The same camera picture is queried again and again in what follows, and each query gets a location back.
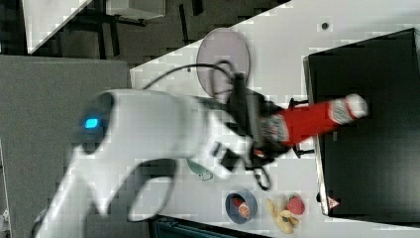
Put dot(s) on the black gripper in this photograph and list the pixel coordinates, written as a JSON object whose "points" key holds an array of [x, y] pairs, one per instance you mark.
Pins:
{"points": [[249, 108]]}

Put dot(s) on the red ketchup bottle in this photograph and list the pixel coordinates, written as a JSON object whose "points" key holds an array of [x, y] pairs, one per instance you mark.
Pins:
{"points": [[292, 126]]}

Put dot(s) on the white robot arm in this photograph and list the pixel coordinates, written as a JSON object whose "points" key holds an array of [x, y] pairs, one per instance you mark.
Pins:
{"points": [[129, 142]]}

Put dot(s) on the black toaster oven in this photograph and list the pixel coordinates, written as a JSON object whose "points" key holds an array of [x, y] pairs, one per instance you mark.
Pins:
{"points": [[369, 170]]}

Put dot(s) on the grey round plate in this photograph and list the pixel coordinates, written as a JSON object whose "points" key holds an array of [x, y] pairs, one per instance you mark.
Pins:
{"points": [[227, 49]]}

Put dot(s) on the green measuring cup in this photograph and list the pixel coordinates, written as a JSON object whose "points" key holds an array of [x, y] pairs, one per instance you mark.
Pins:
{"points": [[199, 170]]}

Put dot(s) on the blue small bowl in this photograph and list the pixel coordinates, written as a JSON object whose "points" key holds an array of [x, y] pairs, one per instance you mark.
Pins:
{"points": [[233, 201]]}

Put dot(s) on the toy orange slice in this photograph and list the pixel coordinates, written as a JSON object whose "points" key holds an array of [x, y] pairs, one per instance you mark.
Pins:
{"points": [[244, 210]]}

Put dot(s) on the toy strawberry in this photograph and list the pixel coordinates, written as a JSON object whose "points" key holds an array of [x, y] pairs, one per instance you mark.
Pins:
{"points": [[295, 205]]}

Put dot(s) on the toy peeled banana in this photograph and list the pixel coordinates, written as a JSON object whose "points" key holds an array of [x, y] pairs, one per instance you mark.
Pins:
{"points": [[282, 217]]}

